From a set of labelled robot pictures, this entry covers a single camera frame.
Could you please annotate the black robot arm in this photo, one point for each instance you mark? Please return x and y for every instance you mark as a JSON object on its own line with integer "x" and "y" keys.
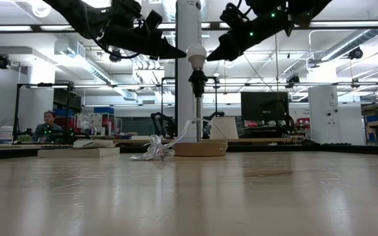
{"x": 213, "y": 115}
{"x": 162, "y": 126}

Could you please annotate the white conical lampshade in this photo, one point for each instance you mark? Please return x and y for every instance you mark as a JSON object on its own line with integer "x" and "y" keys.
{"x": 223, "y": 129}

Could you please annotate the black computer monitor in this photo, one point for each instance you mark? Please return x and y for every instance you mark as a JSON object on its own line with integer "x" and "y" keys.
{"x": 264, "y": 106}

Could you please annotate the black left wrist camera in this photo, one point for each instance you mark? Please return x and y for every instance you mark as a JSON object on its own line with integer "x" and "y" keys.
{"x": 153, "y": 20}

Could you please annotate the clear plastic wrapper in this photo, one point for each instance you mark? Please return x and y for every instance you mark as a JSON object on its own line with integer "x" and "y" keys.
{"x": 156, "y": 149}

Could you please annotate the blue storage bin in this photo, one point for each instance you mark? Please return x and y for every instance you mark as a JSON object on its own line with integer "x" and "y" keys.
{"x": 103, "y": 110}

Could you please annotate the long wooden workbench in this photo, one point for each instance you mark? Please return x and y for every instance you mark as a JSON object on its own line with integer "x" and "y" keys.
{"x": 12, "y": 146}

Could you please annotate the white lightbulb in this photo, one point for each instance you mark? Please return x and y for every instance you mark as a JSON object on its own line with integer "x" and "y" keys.
{"x": 197, "y": 54}

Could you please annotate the wooden-base lamp with black socket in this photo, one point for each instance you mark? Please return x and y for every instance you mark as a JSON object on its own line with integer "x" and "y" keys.
{"x": 199, "y": 149}

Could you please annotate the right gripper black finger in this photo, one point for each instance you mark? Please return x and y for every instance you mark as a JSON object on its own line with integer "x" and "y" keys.
{"x": 233, "y": 42}

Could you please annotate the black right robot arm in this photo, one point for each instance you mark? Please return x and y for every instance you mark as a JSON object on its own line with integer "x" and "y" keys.
{"x": 307, "y": 8}

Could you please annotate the light brown office desk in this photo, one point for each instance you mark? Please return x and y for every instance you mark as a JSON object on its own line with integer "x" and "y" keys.
{"x": 258, "y": 140}

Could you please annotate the white plastic canister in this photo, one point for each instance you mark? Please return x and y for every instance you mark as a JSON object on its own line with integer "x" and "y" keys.
{"x": 6, "y": 135}

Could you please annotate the black ceiling-mounted camera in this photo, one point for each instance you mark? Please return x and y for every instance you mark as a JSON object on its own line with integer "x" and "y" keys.
{"x": 355, "y": 53}
{"x": 115, "y": 55}
{"x": 3, "y": 62}

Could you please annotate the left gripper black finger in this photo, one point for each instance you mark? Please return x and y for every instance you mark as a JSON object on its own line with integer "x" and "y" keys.
{"x": 162, "y": 49}

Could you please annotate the silver ventilation duct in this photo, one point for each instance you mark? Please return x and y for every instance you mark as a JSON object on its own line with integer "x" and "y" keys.
{"x": 356, "y": 44}

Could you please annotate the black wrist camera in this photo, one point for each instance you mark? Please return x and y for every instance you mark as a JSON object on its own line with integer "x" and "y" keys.
{"x": 231, "y": 13}
{"x": 153, "y": 20}

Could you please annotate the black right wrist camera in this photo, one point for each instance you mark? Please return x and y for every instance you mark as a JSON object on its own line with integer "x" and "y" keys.
{"x": 231, "y": 13}

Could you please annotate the black aluminium table frame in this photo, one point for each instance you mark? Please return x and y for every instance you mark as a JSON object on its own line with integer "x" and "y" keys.
{"x": 274, "y": 149}

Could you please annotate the black paperback book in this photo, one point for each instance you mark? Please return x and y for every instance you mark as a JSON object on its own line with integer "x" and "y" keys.
{"x": 77, "y": 152}

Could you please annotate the person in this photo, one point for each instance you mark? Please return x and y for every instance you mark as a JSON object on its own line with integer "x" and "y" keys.
{"x": 48, "y": 118}

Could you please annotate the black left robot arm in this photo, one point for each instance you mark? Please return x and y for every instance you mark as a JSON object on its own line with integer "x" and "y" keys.
{"x": 77, "y": 16}

